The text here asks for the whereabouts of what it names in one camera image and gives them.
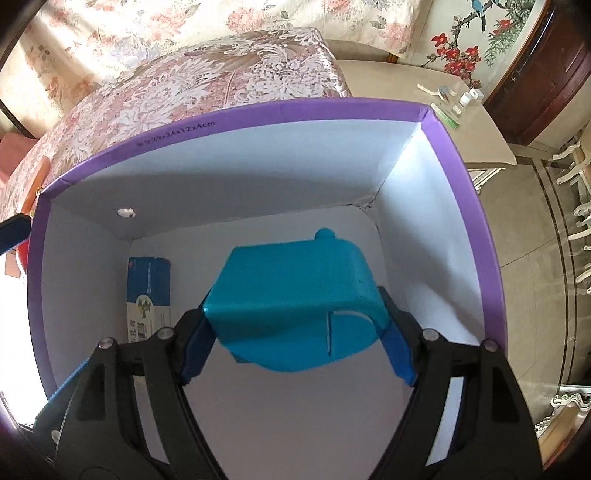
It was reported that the teal plastic tape dispenser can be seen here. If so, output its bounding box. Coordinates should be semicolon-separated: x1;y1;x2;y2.
203;227;387;373

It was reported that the purple cardboard box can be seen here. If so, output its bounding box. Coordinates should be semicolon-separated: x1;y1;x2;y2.
27;98;509;480

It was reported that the pink cloth-covered stool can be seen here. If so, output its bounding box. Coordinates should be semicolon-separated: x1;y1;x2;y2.
0;131;38;186

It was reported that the white ornate chair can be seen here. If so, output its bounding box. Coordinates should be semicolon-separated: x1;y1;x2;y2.
549;133;591;296

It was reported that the dark wooden cabinet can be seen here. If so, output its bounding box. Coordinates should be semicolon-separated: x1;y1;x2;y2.
482;7;591;148

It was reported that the green and white tube box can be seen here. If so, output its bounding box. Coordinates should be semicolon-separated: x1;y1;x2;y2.
431;103;461;129

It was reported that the bird and flower wall painting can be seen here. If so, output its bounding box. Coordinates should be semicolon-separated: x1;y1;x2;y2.
416;0;550;89

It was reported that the pink lace bedspread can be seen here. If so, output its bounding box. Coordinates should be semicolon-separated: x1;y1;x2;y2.
0;27;354;222

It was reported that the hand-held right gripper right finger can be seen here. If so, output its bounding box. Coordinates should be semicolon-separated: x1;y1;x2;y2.
365;286;544;480

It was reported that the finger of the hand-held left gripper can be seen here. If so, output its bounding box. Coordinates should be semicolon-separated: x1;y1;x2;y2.
0;213;31;256

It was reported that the beige bedside table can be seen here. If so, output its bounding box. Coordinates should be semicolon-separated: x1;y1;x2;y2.
337;59;518;195

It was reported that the blue medicine box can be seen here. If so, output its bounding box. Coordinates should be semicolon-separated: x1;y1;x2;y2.
124;257;174;344

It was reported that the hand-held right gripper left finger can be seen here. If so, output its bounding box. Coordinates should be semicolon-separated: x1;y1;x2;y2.
55;310;232;480

